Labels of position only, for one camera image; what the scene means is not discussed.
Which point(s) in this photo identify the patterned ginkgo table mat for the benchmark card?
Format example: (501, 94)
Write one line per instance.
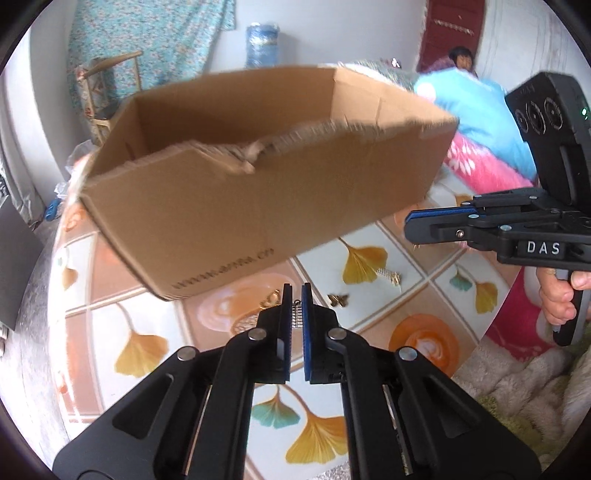
(107, 332)

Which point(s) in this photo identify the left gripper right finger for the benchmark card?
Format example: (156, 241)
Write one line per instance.
(405, 418)

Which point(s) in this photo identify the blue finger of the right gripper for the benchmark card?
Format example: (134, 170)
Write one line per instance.
(482, 205)

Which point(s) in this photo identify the dark red door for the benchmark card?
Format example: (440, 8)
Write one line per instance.
(449, 24)

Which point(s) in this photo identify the brown cardboard box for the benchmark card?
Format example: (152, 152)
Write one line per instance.
(203, 182)

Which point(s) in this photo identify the small gold bee brooch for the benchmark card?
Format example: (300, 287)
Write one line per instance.
(338, 300)

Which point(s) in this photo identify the black board on floor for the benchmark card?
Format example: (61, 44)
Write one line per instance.
(19, 251)

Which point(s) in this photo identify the floral teal curtain cloth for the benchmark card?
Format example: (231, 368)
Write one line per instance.
(175, 38)

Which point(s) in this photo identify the wooden chair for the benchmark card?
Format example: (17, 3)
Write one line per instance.
(95, 80)

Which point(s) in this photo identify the light blue blanket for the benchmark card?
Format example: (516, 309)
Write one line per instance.
(483, 114)

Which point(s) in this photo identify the blue water jug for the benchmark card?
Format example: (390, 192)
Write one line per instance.
(262, 45)

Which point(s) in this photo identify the person's right hand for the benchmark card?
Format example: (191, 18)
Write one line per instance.
(557, 295)

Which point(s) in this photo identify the person in background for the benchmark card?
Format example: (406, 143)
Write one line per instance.
(459, 57)

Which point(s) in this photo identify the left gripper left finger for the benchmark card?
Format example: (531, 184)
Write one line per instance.
(189, 418)

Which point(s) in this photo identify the gold butterfly knot pendant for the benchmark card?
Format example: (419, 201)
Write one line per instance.
(271, 300)

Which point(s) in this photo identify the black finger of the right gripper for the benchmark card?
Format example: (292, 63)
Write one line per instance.
(424, 232)

